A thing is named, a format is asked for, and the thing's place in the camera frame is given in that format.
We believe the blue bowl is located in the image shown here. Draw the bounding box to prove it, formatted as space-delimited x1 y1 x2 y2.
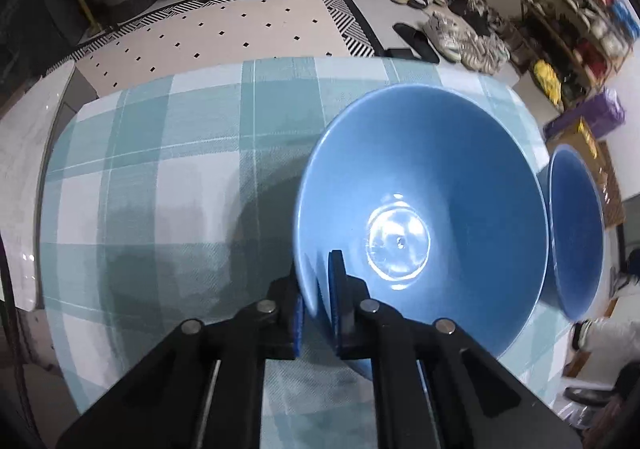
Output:
292 84 550 382
537 144 606 322

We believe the patterned floor rug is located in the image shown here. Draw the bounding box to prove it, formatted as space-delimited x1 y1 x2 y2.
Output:
47 0 378 97

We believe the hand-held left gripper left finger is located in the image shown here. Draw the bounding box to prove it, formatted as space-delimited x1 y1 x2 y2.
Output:
56 274 306 449

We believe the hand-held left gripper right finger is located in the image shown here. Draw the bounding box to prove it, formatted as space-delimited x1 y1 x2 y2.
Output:
327 250 583 449

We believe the teal checkered tablecloth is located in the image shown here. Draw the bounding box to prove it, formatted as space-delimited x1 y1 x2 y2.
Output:
39 56 576 449

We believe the shoe rack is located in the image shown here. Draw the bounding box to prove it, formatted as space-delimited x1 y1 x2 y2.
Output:
520 0 640 104

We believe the purple bag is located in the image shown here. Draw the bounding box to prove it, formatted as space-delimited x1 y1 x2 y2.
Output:
542 89 627 142

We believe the pile of shoes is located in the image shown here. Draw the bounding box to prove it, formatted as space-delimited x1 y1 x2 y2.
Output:
347 0 513 74

